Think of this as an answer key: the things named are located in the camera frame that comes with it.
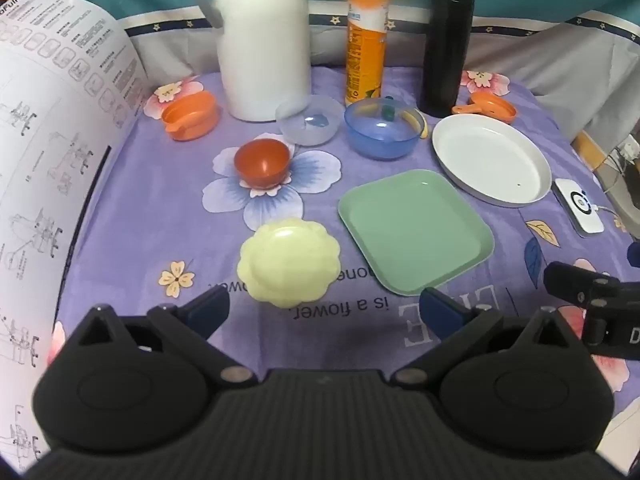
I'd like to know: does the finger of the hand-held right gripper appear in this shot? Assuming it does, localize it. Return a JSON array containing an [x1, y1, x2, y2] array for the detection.
[[543, 261, 623, 346]]

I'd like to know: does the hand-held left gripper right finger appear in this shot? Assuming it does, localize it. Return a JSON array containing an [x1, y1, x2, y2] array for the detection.
[[391, 287, 583, 388]]

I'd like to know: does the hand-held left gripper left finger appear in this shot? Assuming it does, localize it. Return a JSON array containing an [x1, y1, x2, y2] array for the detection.
[[67, 286, 258, 388]]

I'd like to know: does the green square plate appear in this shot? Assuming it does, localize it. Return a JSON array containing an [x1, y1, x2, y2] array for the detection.
[[338, 169, 496, 297]]

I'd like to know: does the yellow flower-shaped plate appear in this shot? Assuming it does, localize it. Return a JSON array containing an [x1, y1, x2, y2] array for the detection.
[[237, 217, 342, 308]]

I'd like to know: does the white oval plate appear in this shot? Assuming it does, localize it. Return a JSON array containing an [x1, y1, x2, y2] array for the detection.
[[431, 113, 553, 208]]

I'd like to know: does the red-brown bowl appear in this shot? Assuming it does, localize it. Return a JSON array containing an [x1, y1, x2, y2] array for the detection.
[[234, 139, 293, 190]]

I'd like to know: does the blue transparent bowl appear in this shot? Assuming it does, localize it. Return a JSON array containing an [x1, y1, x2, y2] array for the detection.
[[344, 97, 423, 160]]

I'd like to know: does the clear plastic bowl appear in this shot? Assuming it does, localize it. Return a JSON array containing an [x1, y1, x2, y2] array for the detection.
[[276, 94, 346, 147]]

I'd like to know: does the white power bank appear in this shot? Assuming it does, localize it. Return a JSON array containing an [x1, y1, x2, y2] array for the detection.
[[551, 178, 606, 238]]

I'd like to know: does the purple floral blanket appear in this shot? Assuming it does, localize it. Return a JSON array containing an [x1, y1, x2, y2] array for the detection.
[[47, 67, 640, 426]]

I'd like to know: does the wooden board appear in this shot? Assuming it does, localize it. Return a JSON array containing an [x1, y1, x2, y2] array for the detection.
[[572, 132, 607, 171]]

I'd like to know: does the yellow toy banana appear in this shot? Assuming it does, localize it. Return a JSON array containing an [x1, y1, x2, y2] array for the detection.
[[400, 108, 429, 139]]

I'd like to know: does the orange plastic cup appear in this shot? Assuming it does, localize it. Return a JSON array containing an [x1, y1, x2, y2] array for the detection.
[[161, 91, 221, 141]]

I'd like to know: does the orange toy pan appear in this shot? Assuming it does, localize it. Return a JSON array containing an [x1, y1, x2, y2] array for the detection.
[[451, 91, 517, 125]]

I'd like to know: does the grey quilt with star trim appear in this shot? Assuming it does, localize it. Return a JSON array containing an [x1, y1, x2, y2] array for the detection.
[[120, 2, 640, 131]]

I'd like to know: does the white printed instruction sheet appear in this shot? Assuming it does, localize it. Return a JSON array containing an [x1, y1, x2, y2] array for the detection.
[[0, 0, 151, 472]]

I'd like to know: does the black thermos flask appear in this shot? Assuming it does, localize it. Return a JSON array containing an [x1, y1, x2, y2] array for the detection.
[[417, 0, 476, 116]]

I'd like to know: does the large white jug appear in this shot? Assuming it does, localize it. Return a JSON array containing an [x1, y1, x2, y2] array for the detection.
[[190, 0, 312, 123]]

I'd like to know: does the orange juice bottle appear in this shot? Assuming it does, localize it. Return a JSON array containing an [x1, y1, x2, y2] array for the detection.
[[344, 0, 391, 108]]

